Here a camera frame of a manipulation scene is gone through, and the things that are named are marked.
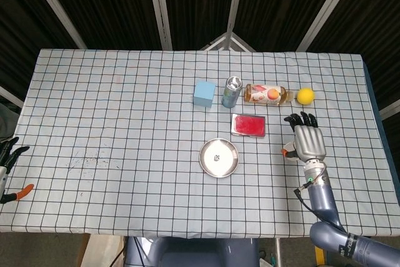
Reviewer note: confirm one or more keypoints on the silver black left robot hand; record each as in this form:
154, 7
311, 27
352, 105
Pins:
7, 154

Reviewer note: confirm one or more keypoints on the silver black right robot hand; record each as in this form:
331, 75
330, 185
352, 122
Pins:
309, 142

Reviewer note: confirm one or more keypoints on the white paper cup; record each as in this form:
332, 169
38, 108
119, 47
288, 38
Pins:
289, 146

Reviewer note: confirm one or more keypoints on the small white die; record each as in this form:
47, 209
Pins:
216, 158

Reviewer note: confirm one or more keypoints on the silver round plate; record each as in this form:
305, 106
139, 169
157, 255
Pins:
209, 167

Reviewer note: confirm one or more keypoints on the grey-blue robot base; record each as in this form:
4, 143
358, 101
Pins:
193, 253

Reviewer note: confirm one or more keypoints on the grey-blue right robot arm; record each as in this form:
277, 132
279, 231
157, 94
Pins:
322, 201

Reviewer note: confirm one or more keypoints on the yellow ball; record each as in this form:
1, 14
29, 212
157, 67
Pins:
305, 96

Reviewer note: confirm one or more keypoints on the red ink pad case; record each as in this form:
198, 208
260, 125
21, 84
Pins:
249, 124

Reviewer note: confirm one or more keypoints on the peach tea plastic bottle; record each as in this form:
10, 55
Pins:
265, 94

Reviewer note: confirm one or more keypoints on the green silver can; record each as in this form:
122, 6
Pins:
231, 95

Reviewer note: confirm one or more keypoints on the metal table leg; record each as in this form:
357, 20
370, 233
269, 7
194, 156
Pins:
277, 253

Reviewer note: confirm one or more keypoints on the light blue cube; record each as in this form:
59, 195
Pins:
204, 93

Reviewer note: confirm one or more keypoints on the blue checked tablecloth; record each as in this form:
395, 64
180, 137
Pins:
125, 123

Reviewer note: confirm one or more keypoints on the white metal frame post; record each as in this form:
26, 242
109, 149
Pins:
329, 6
11, 96
390, 109
234, 1
56, 6
160, 7

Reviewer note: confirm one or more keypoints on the white triangular frame brace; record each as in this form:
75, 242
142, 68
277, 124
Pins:
232, 40

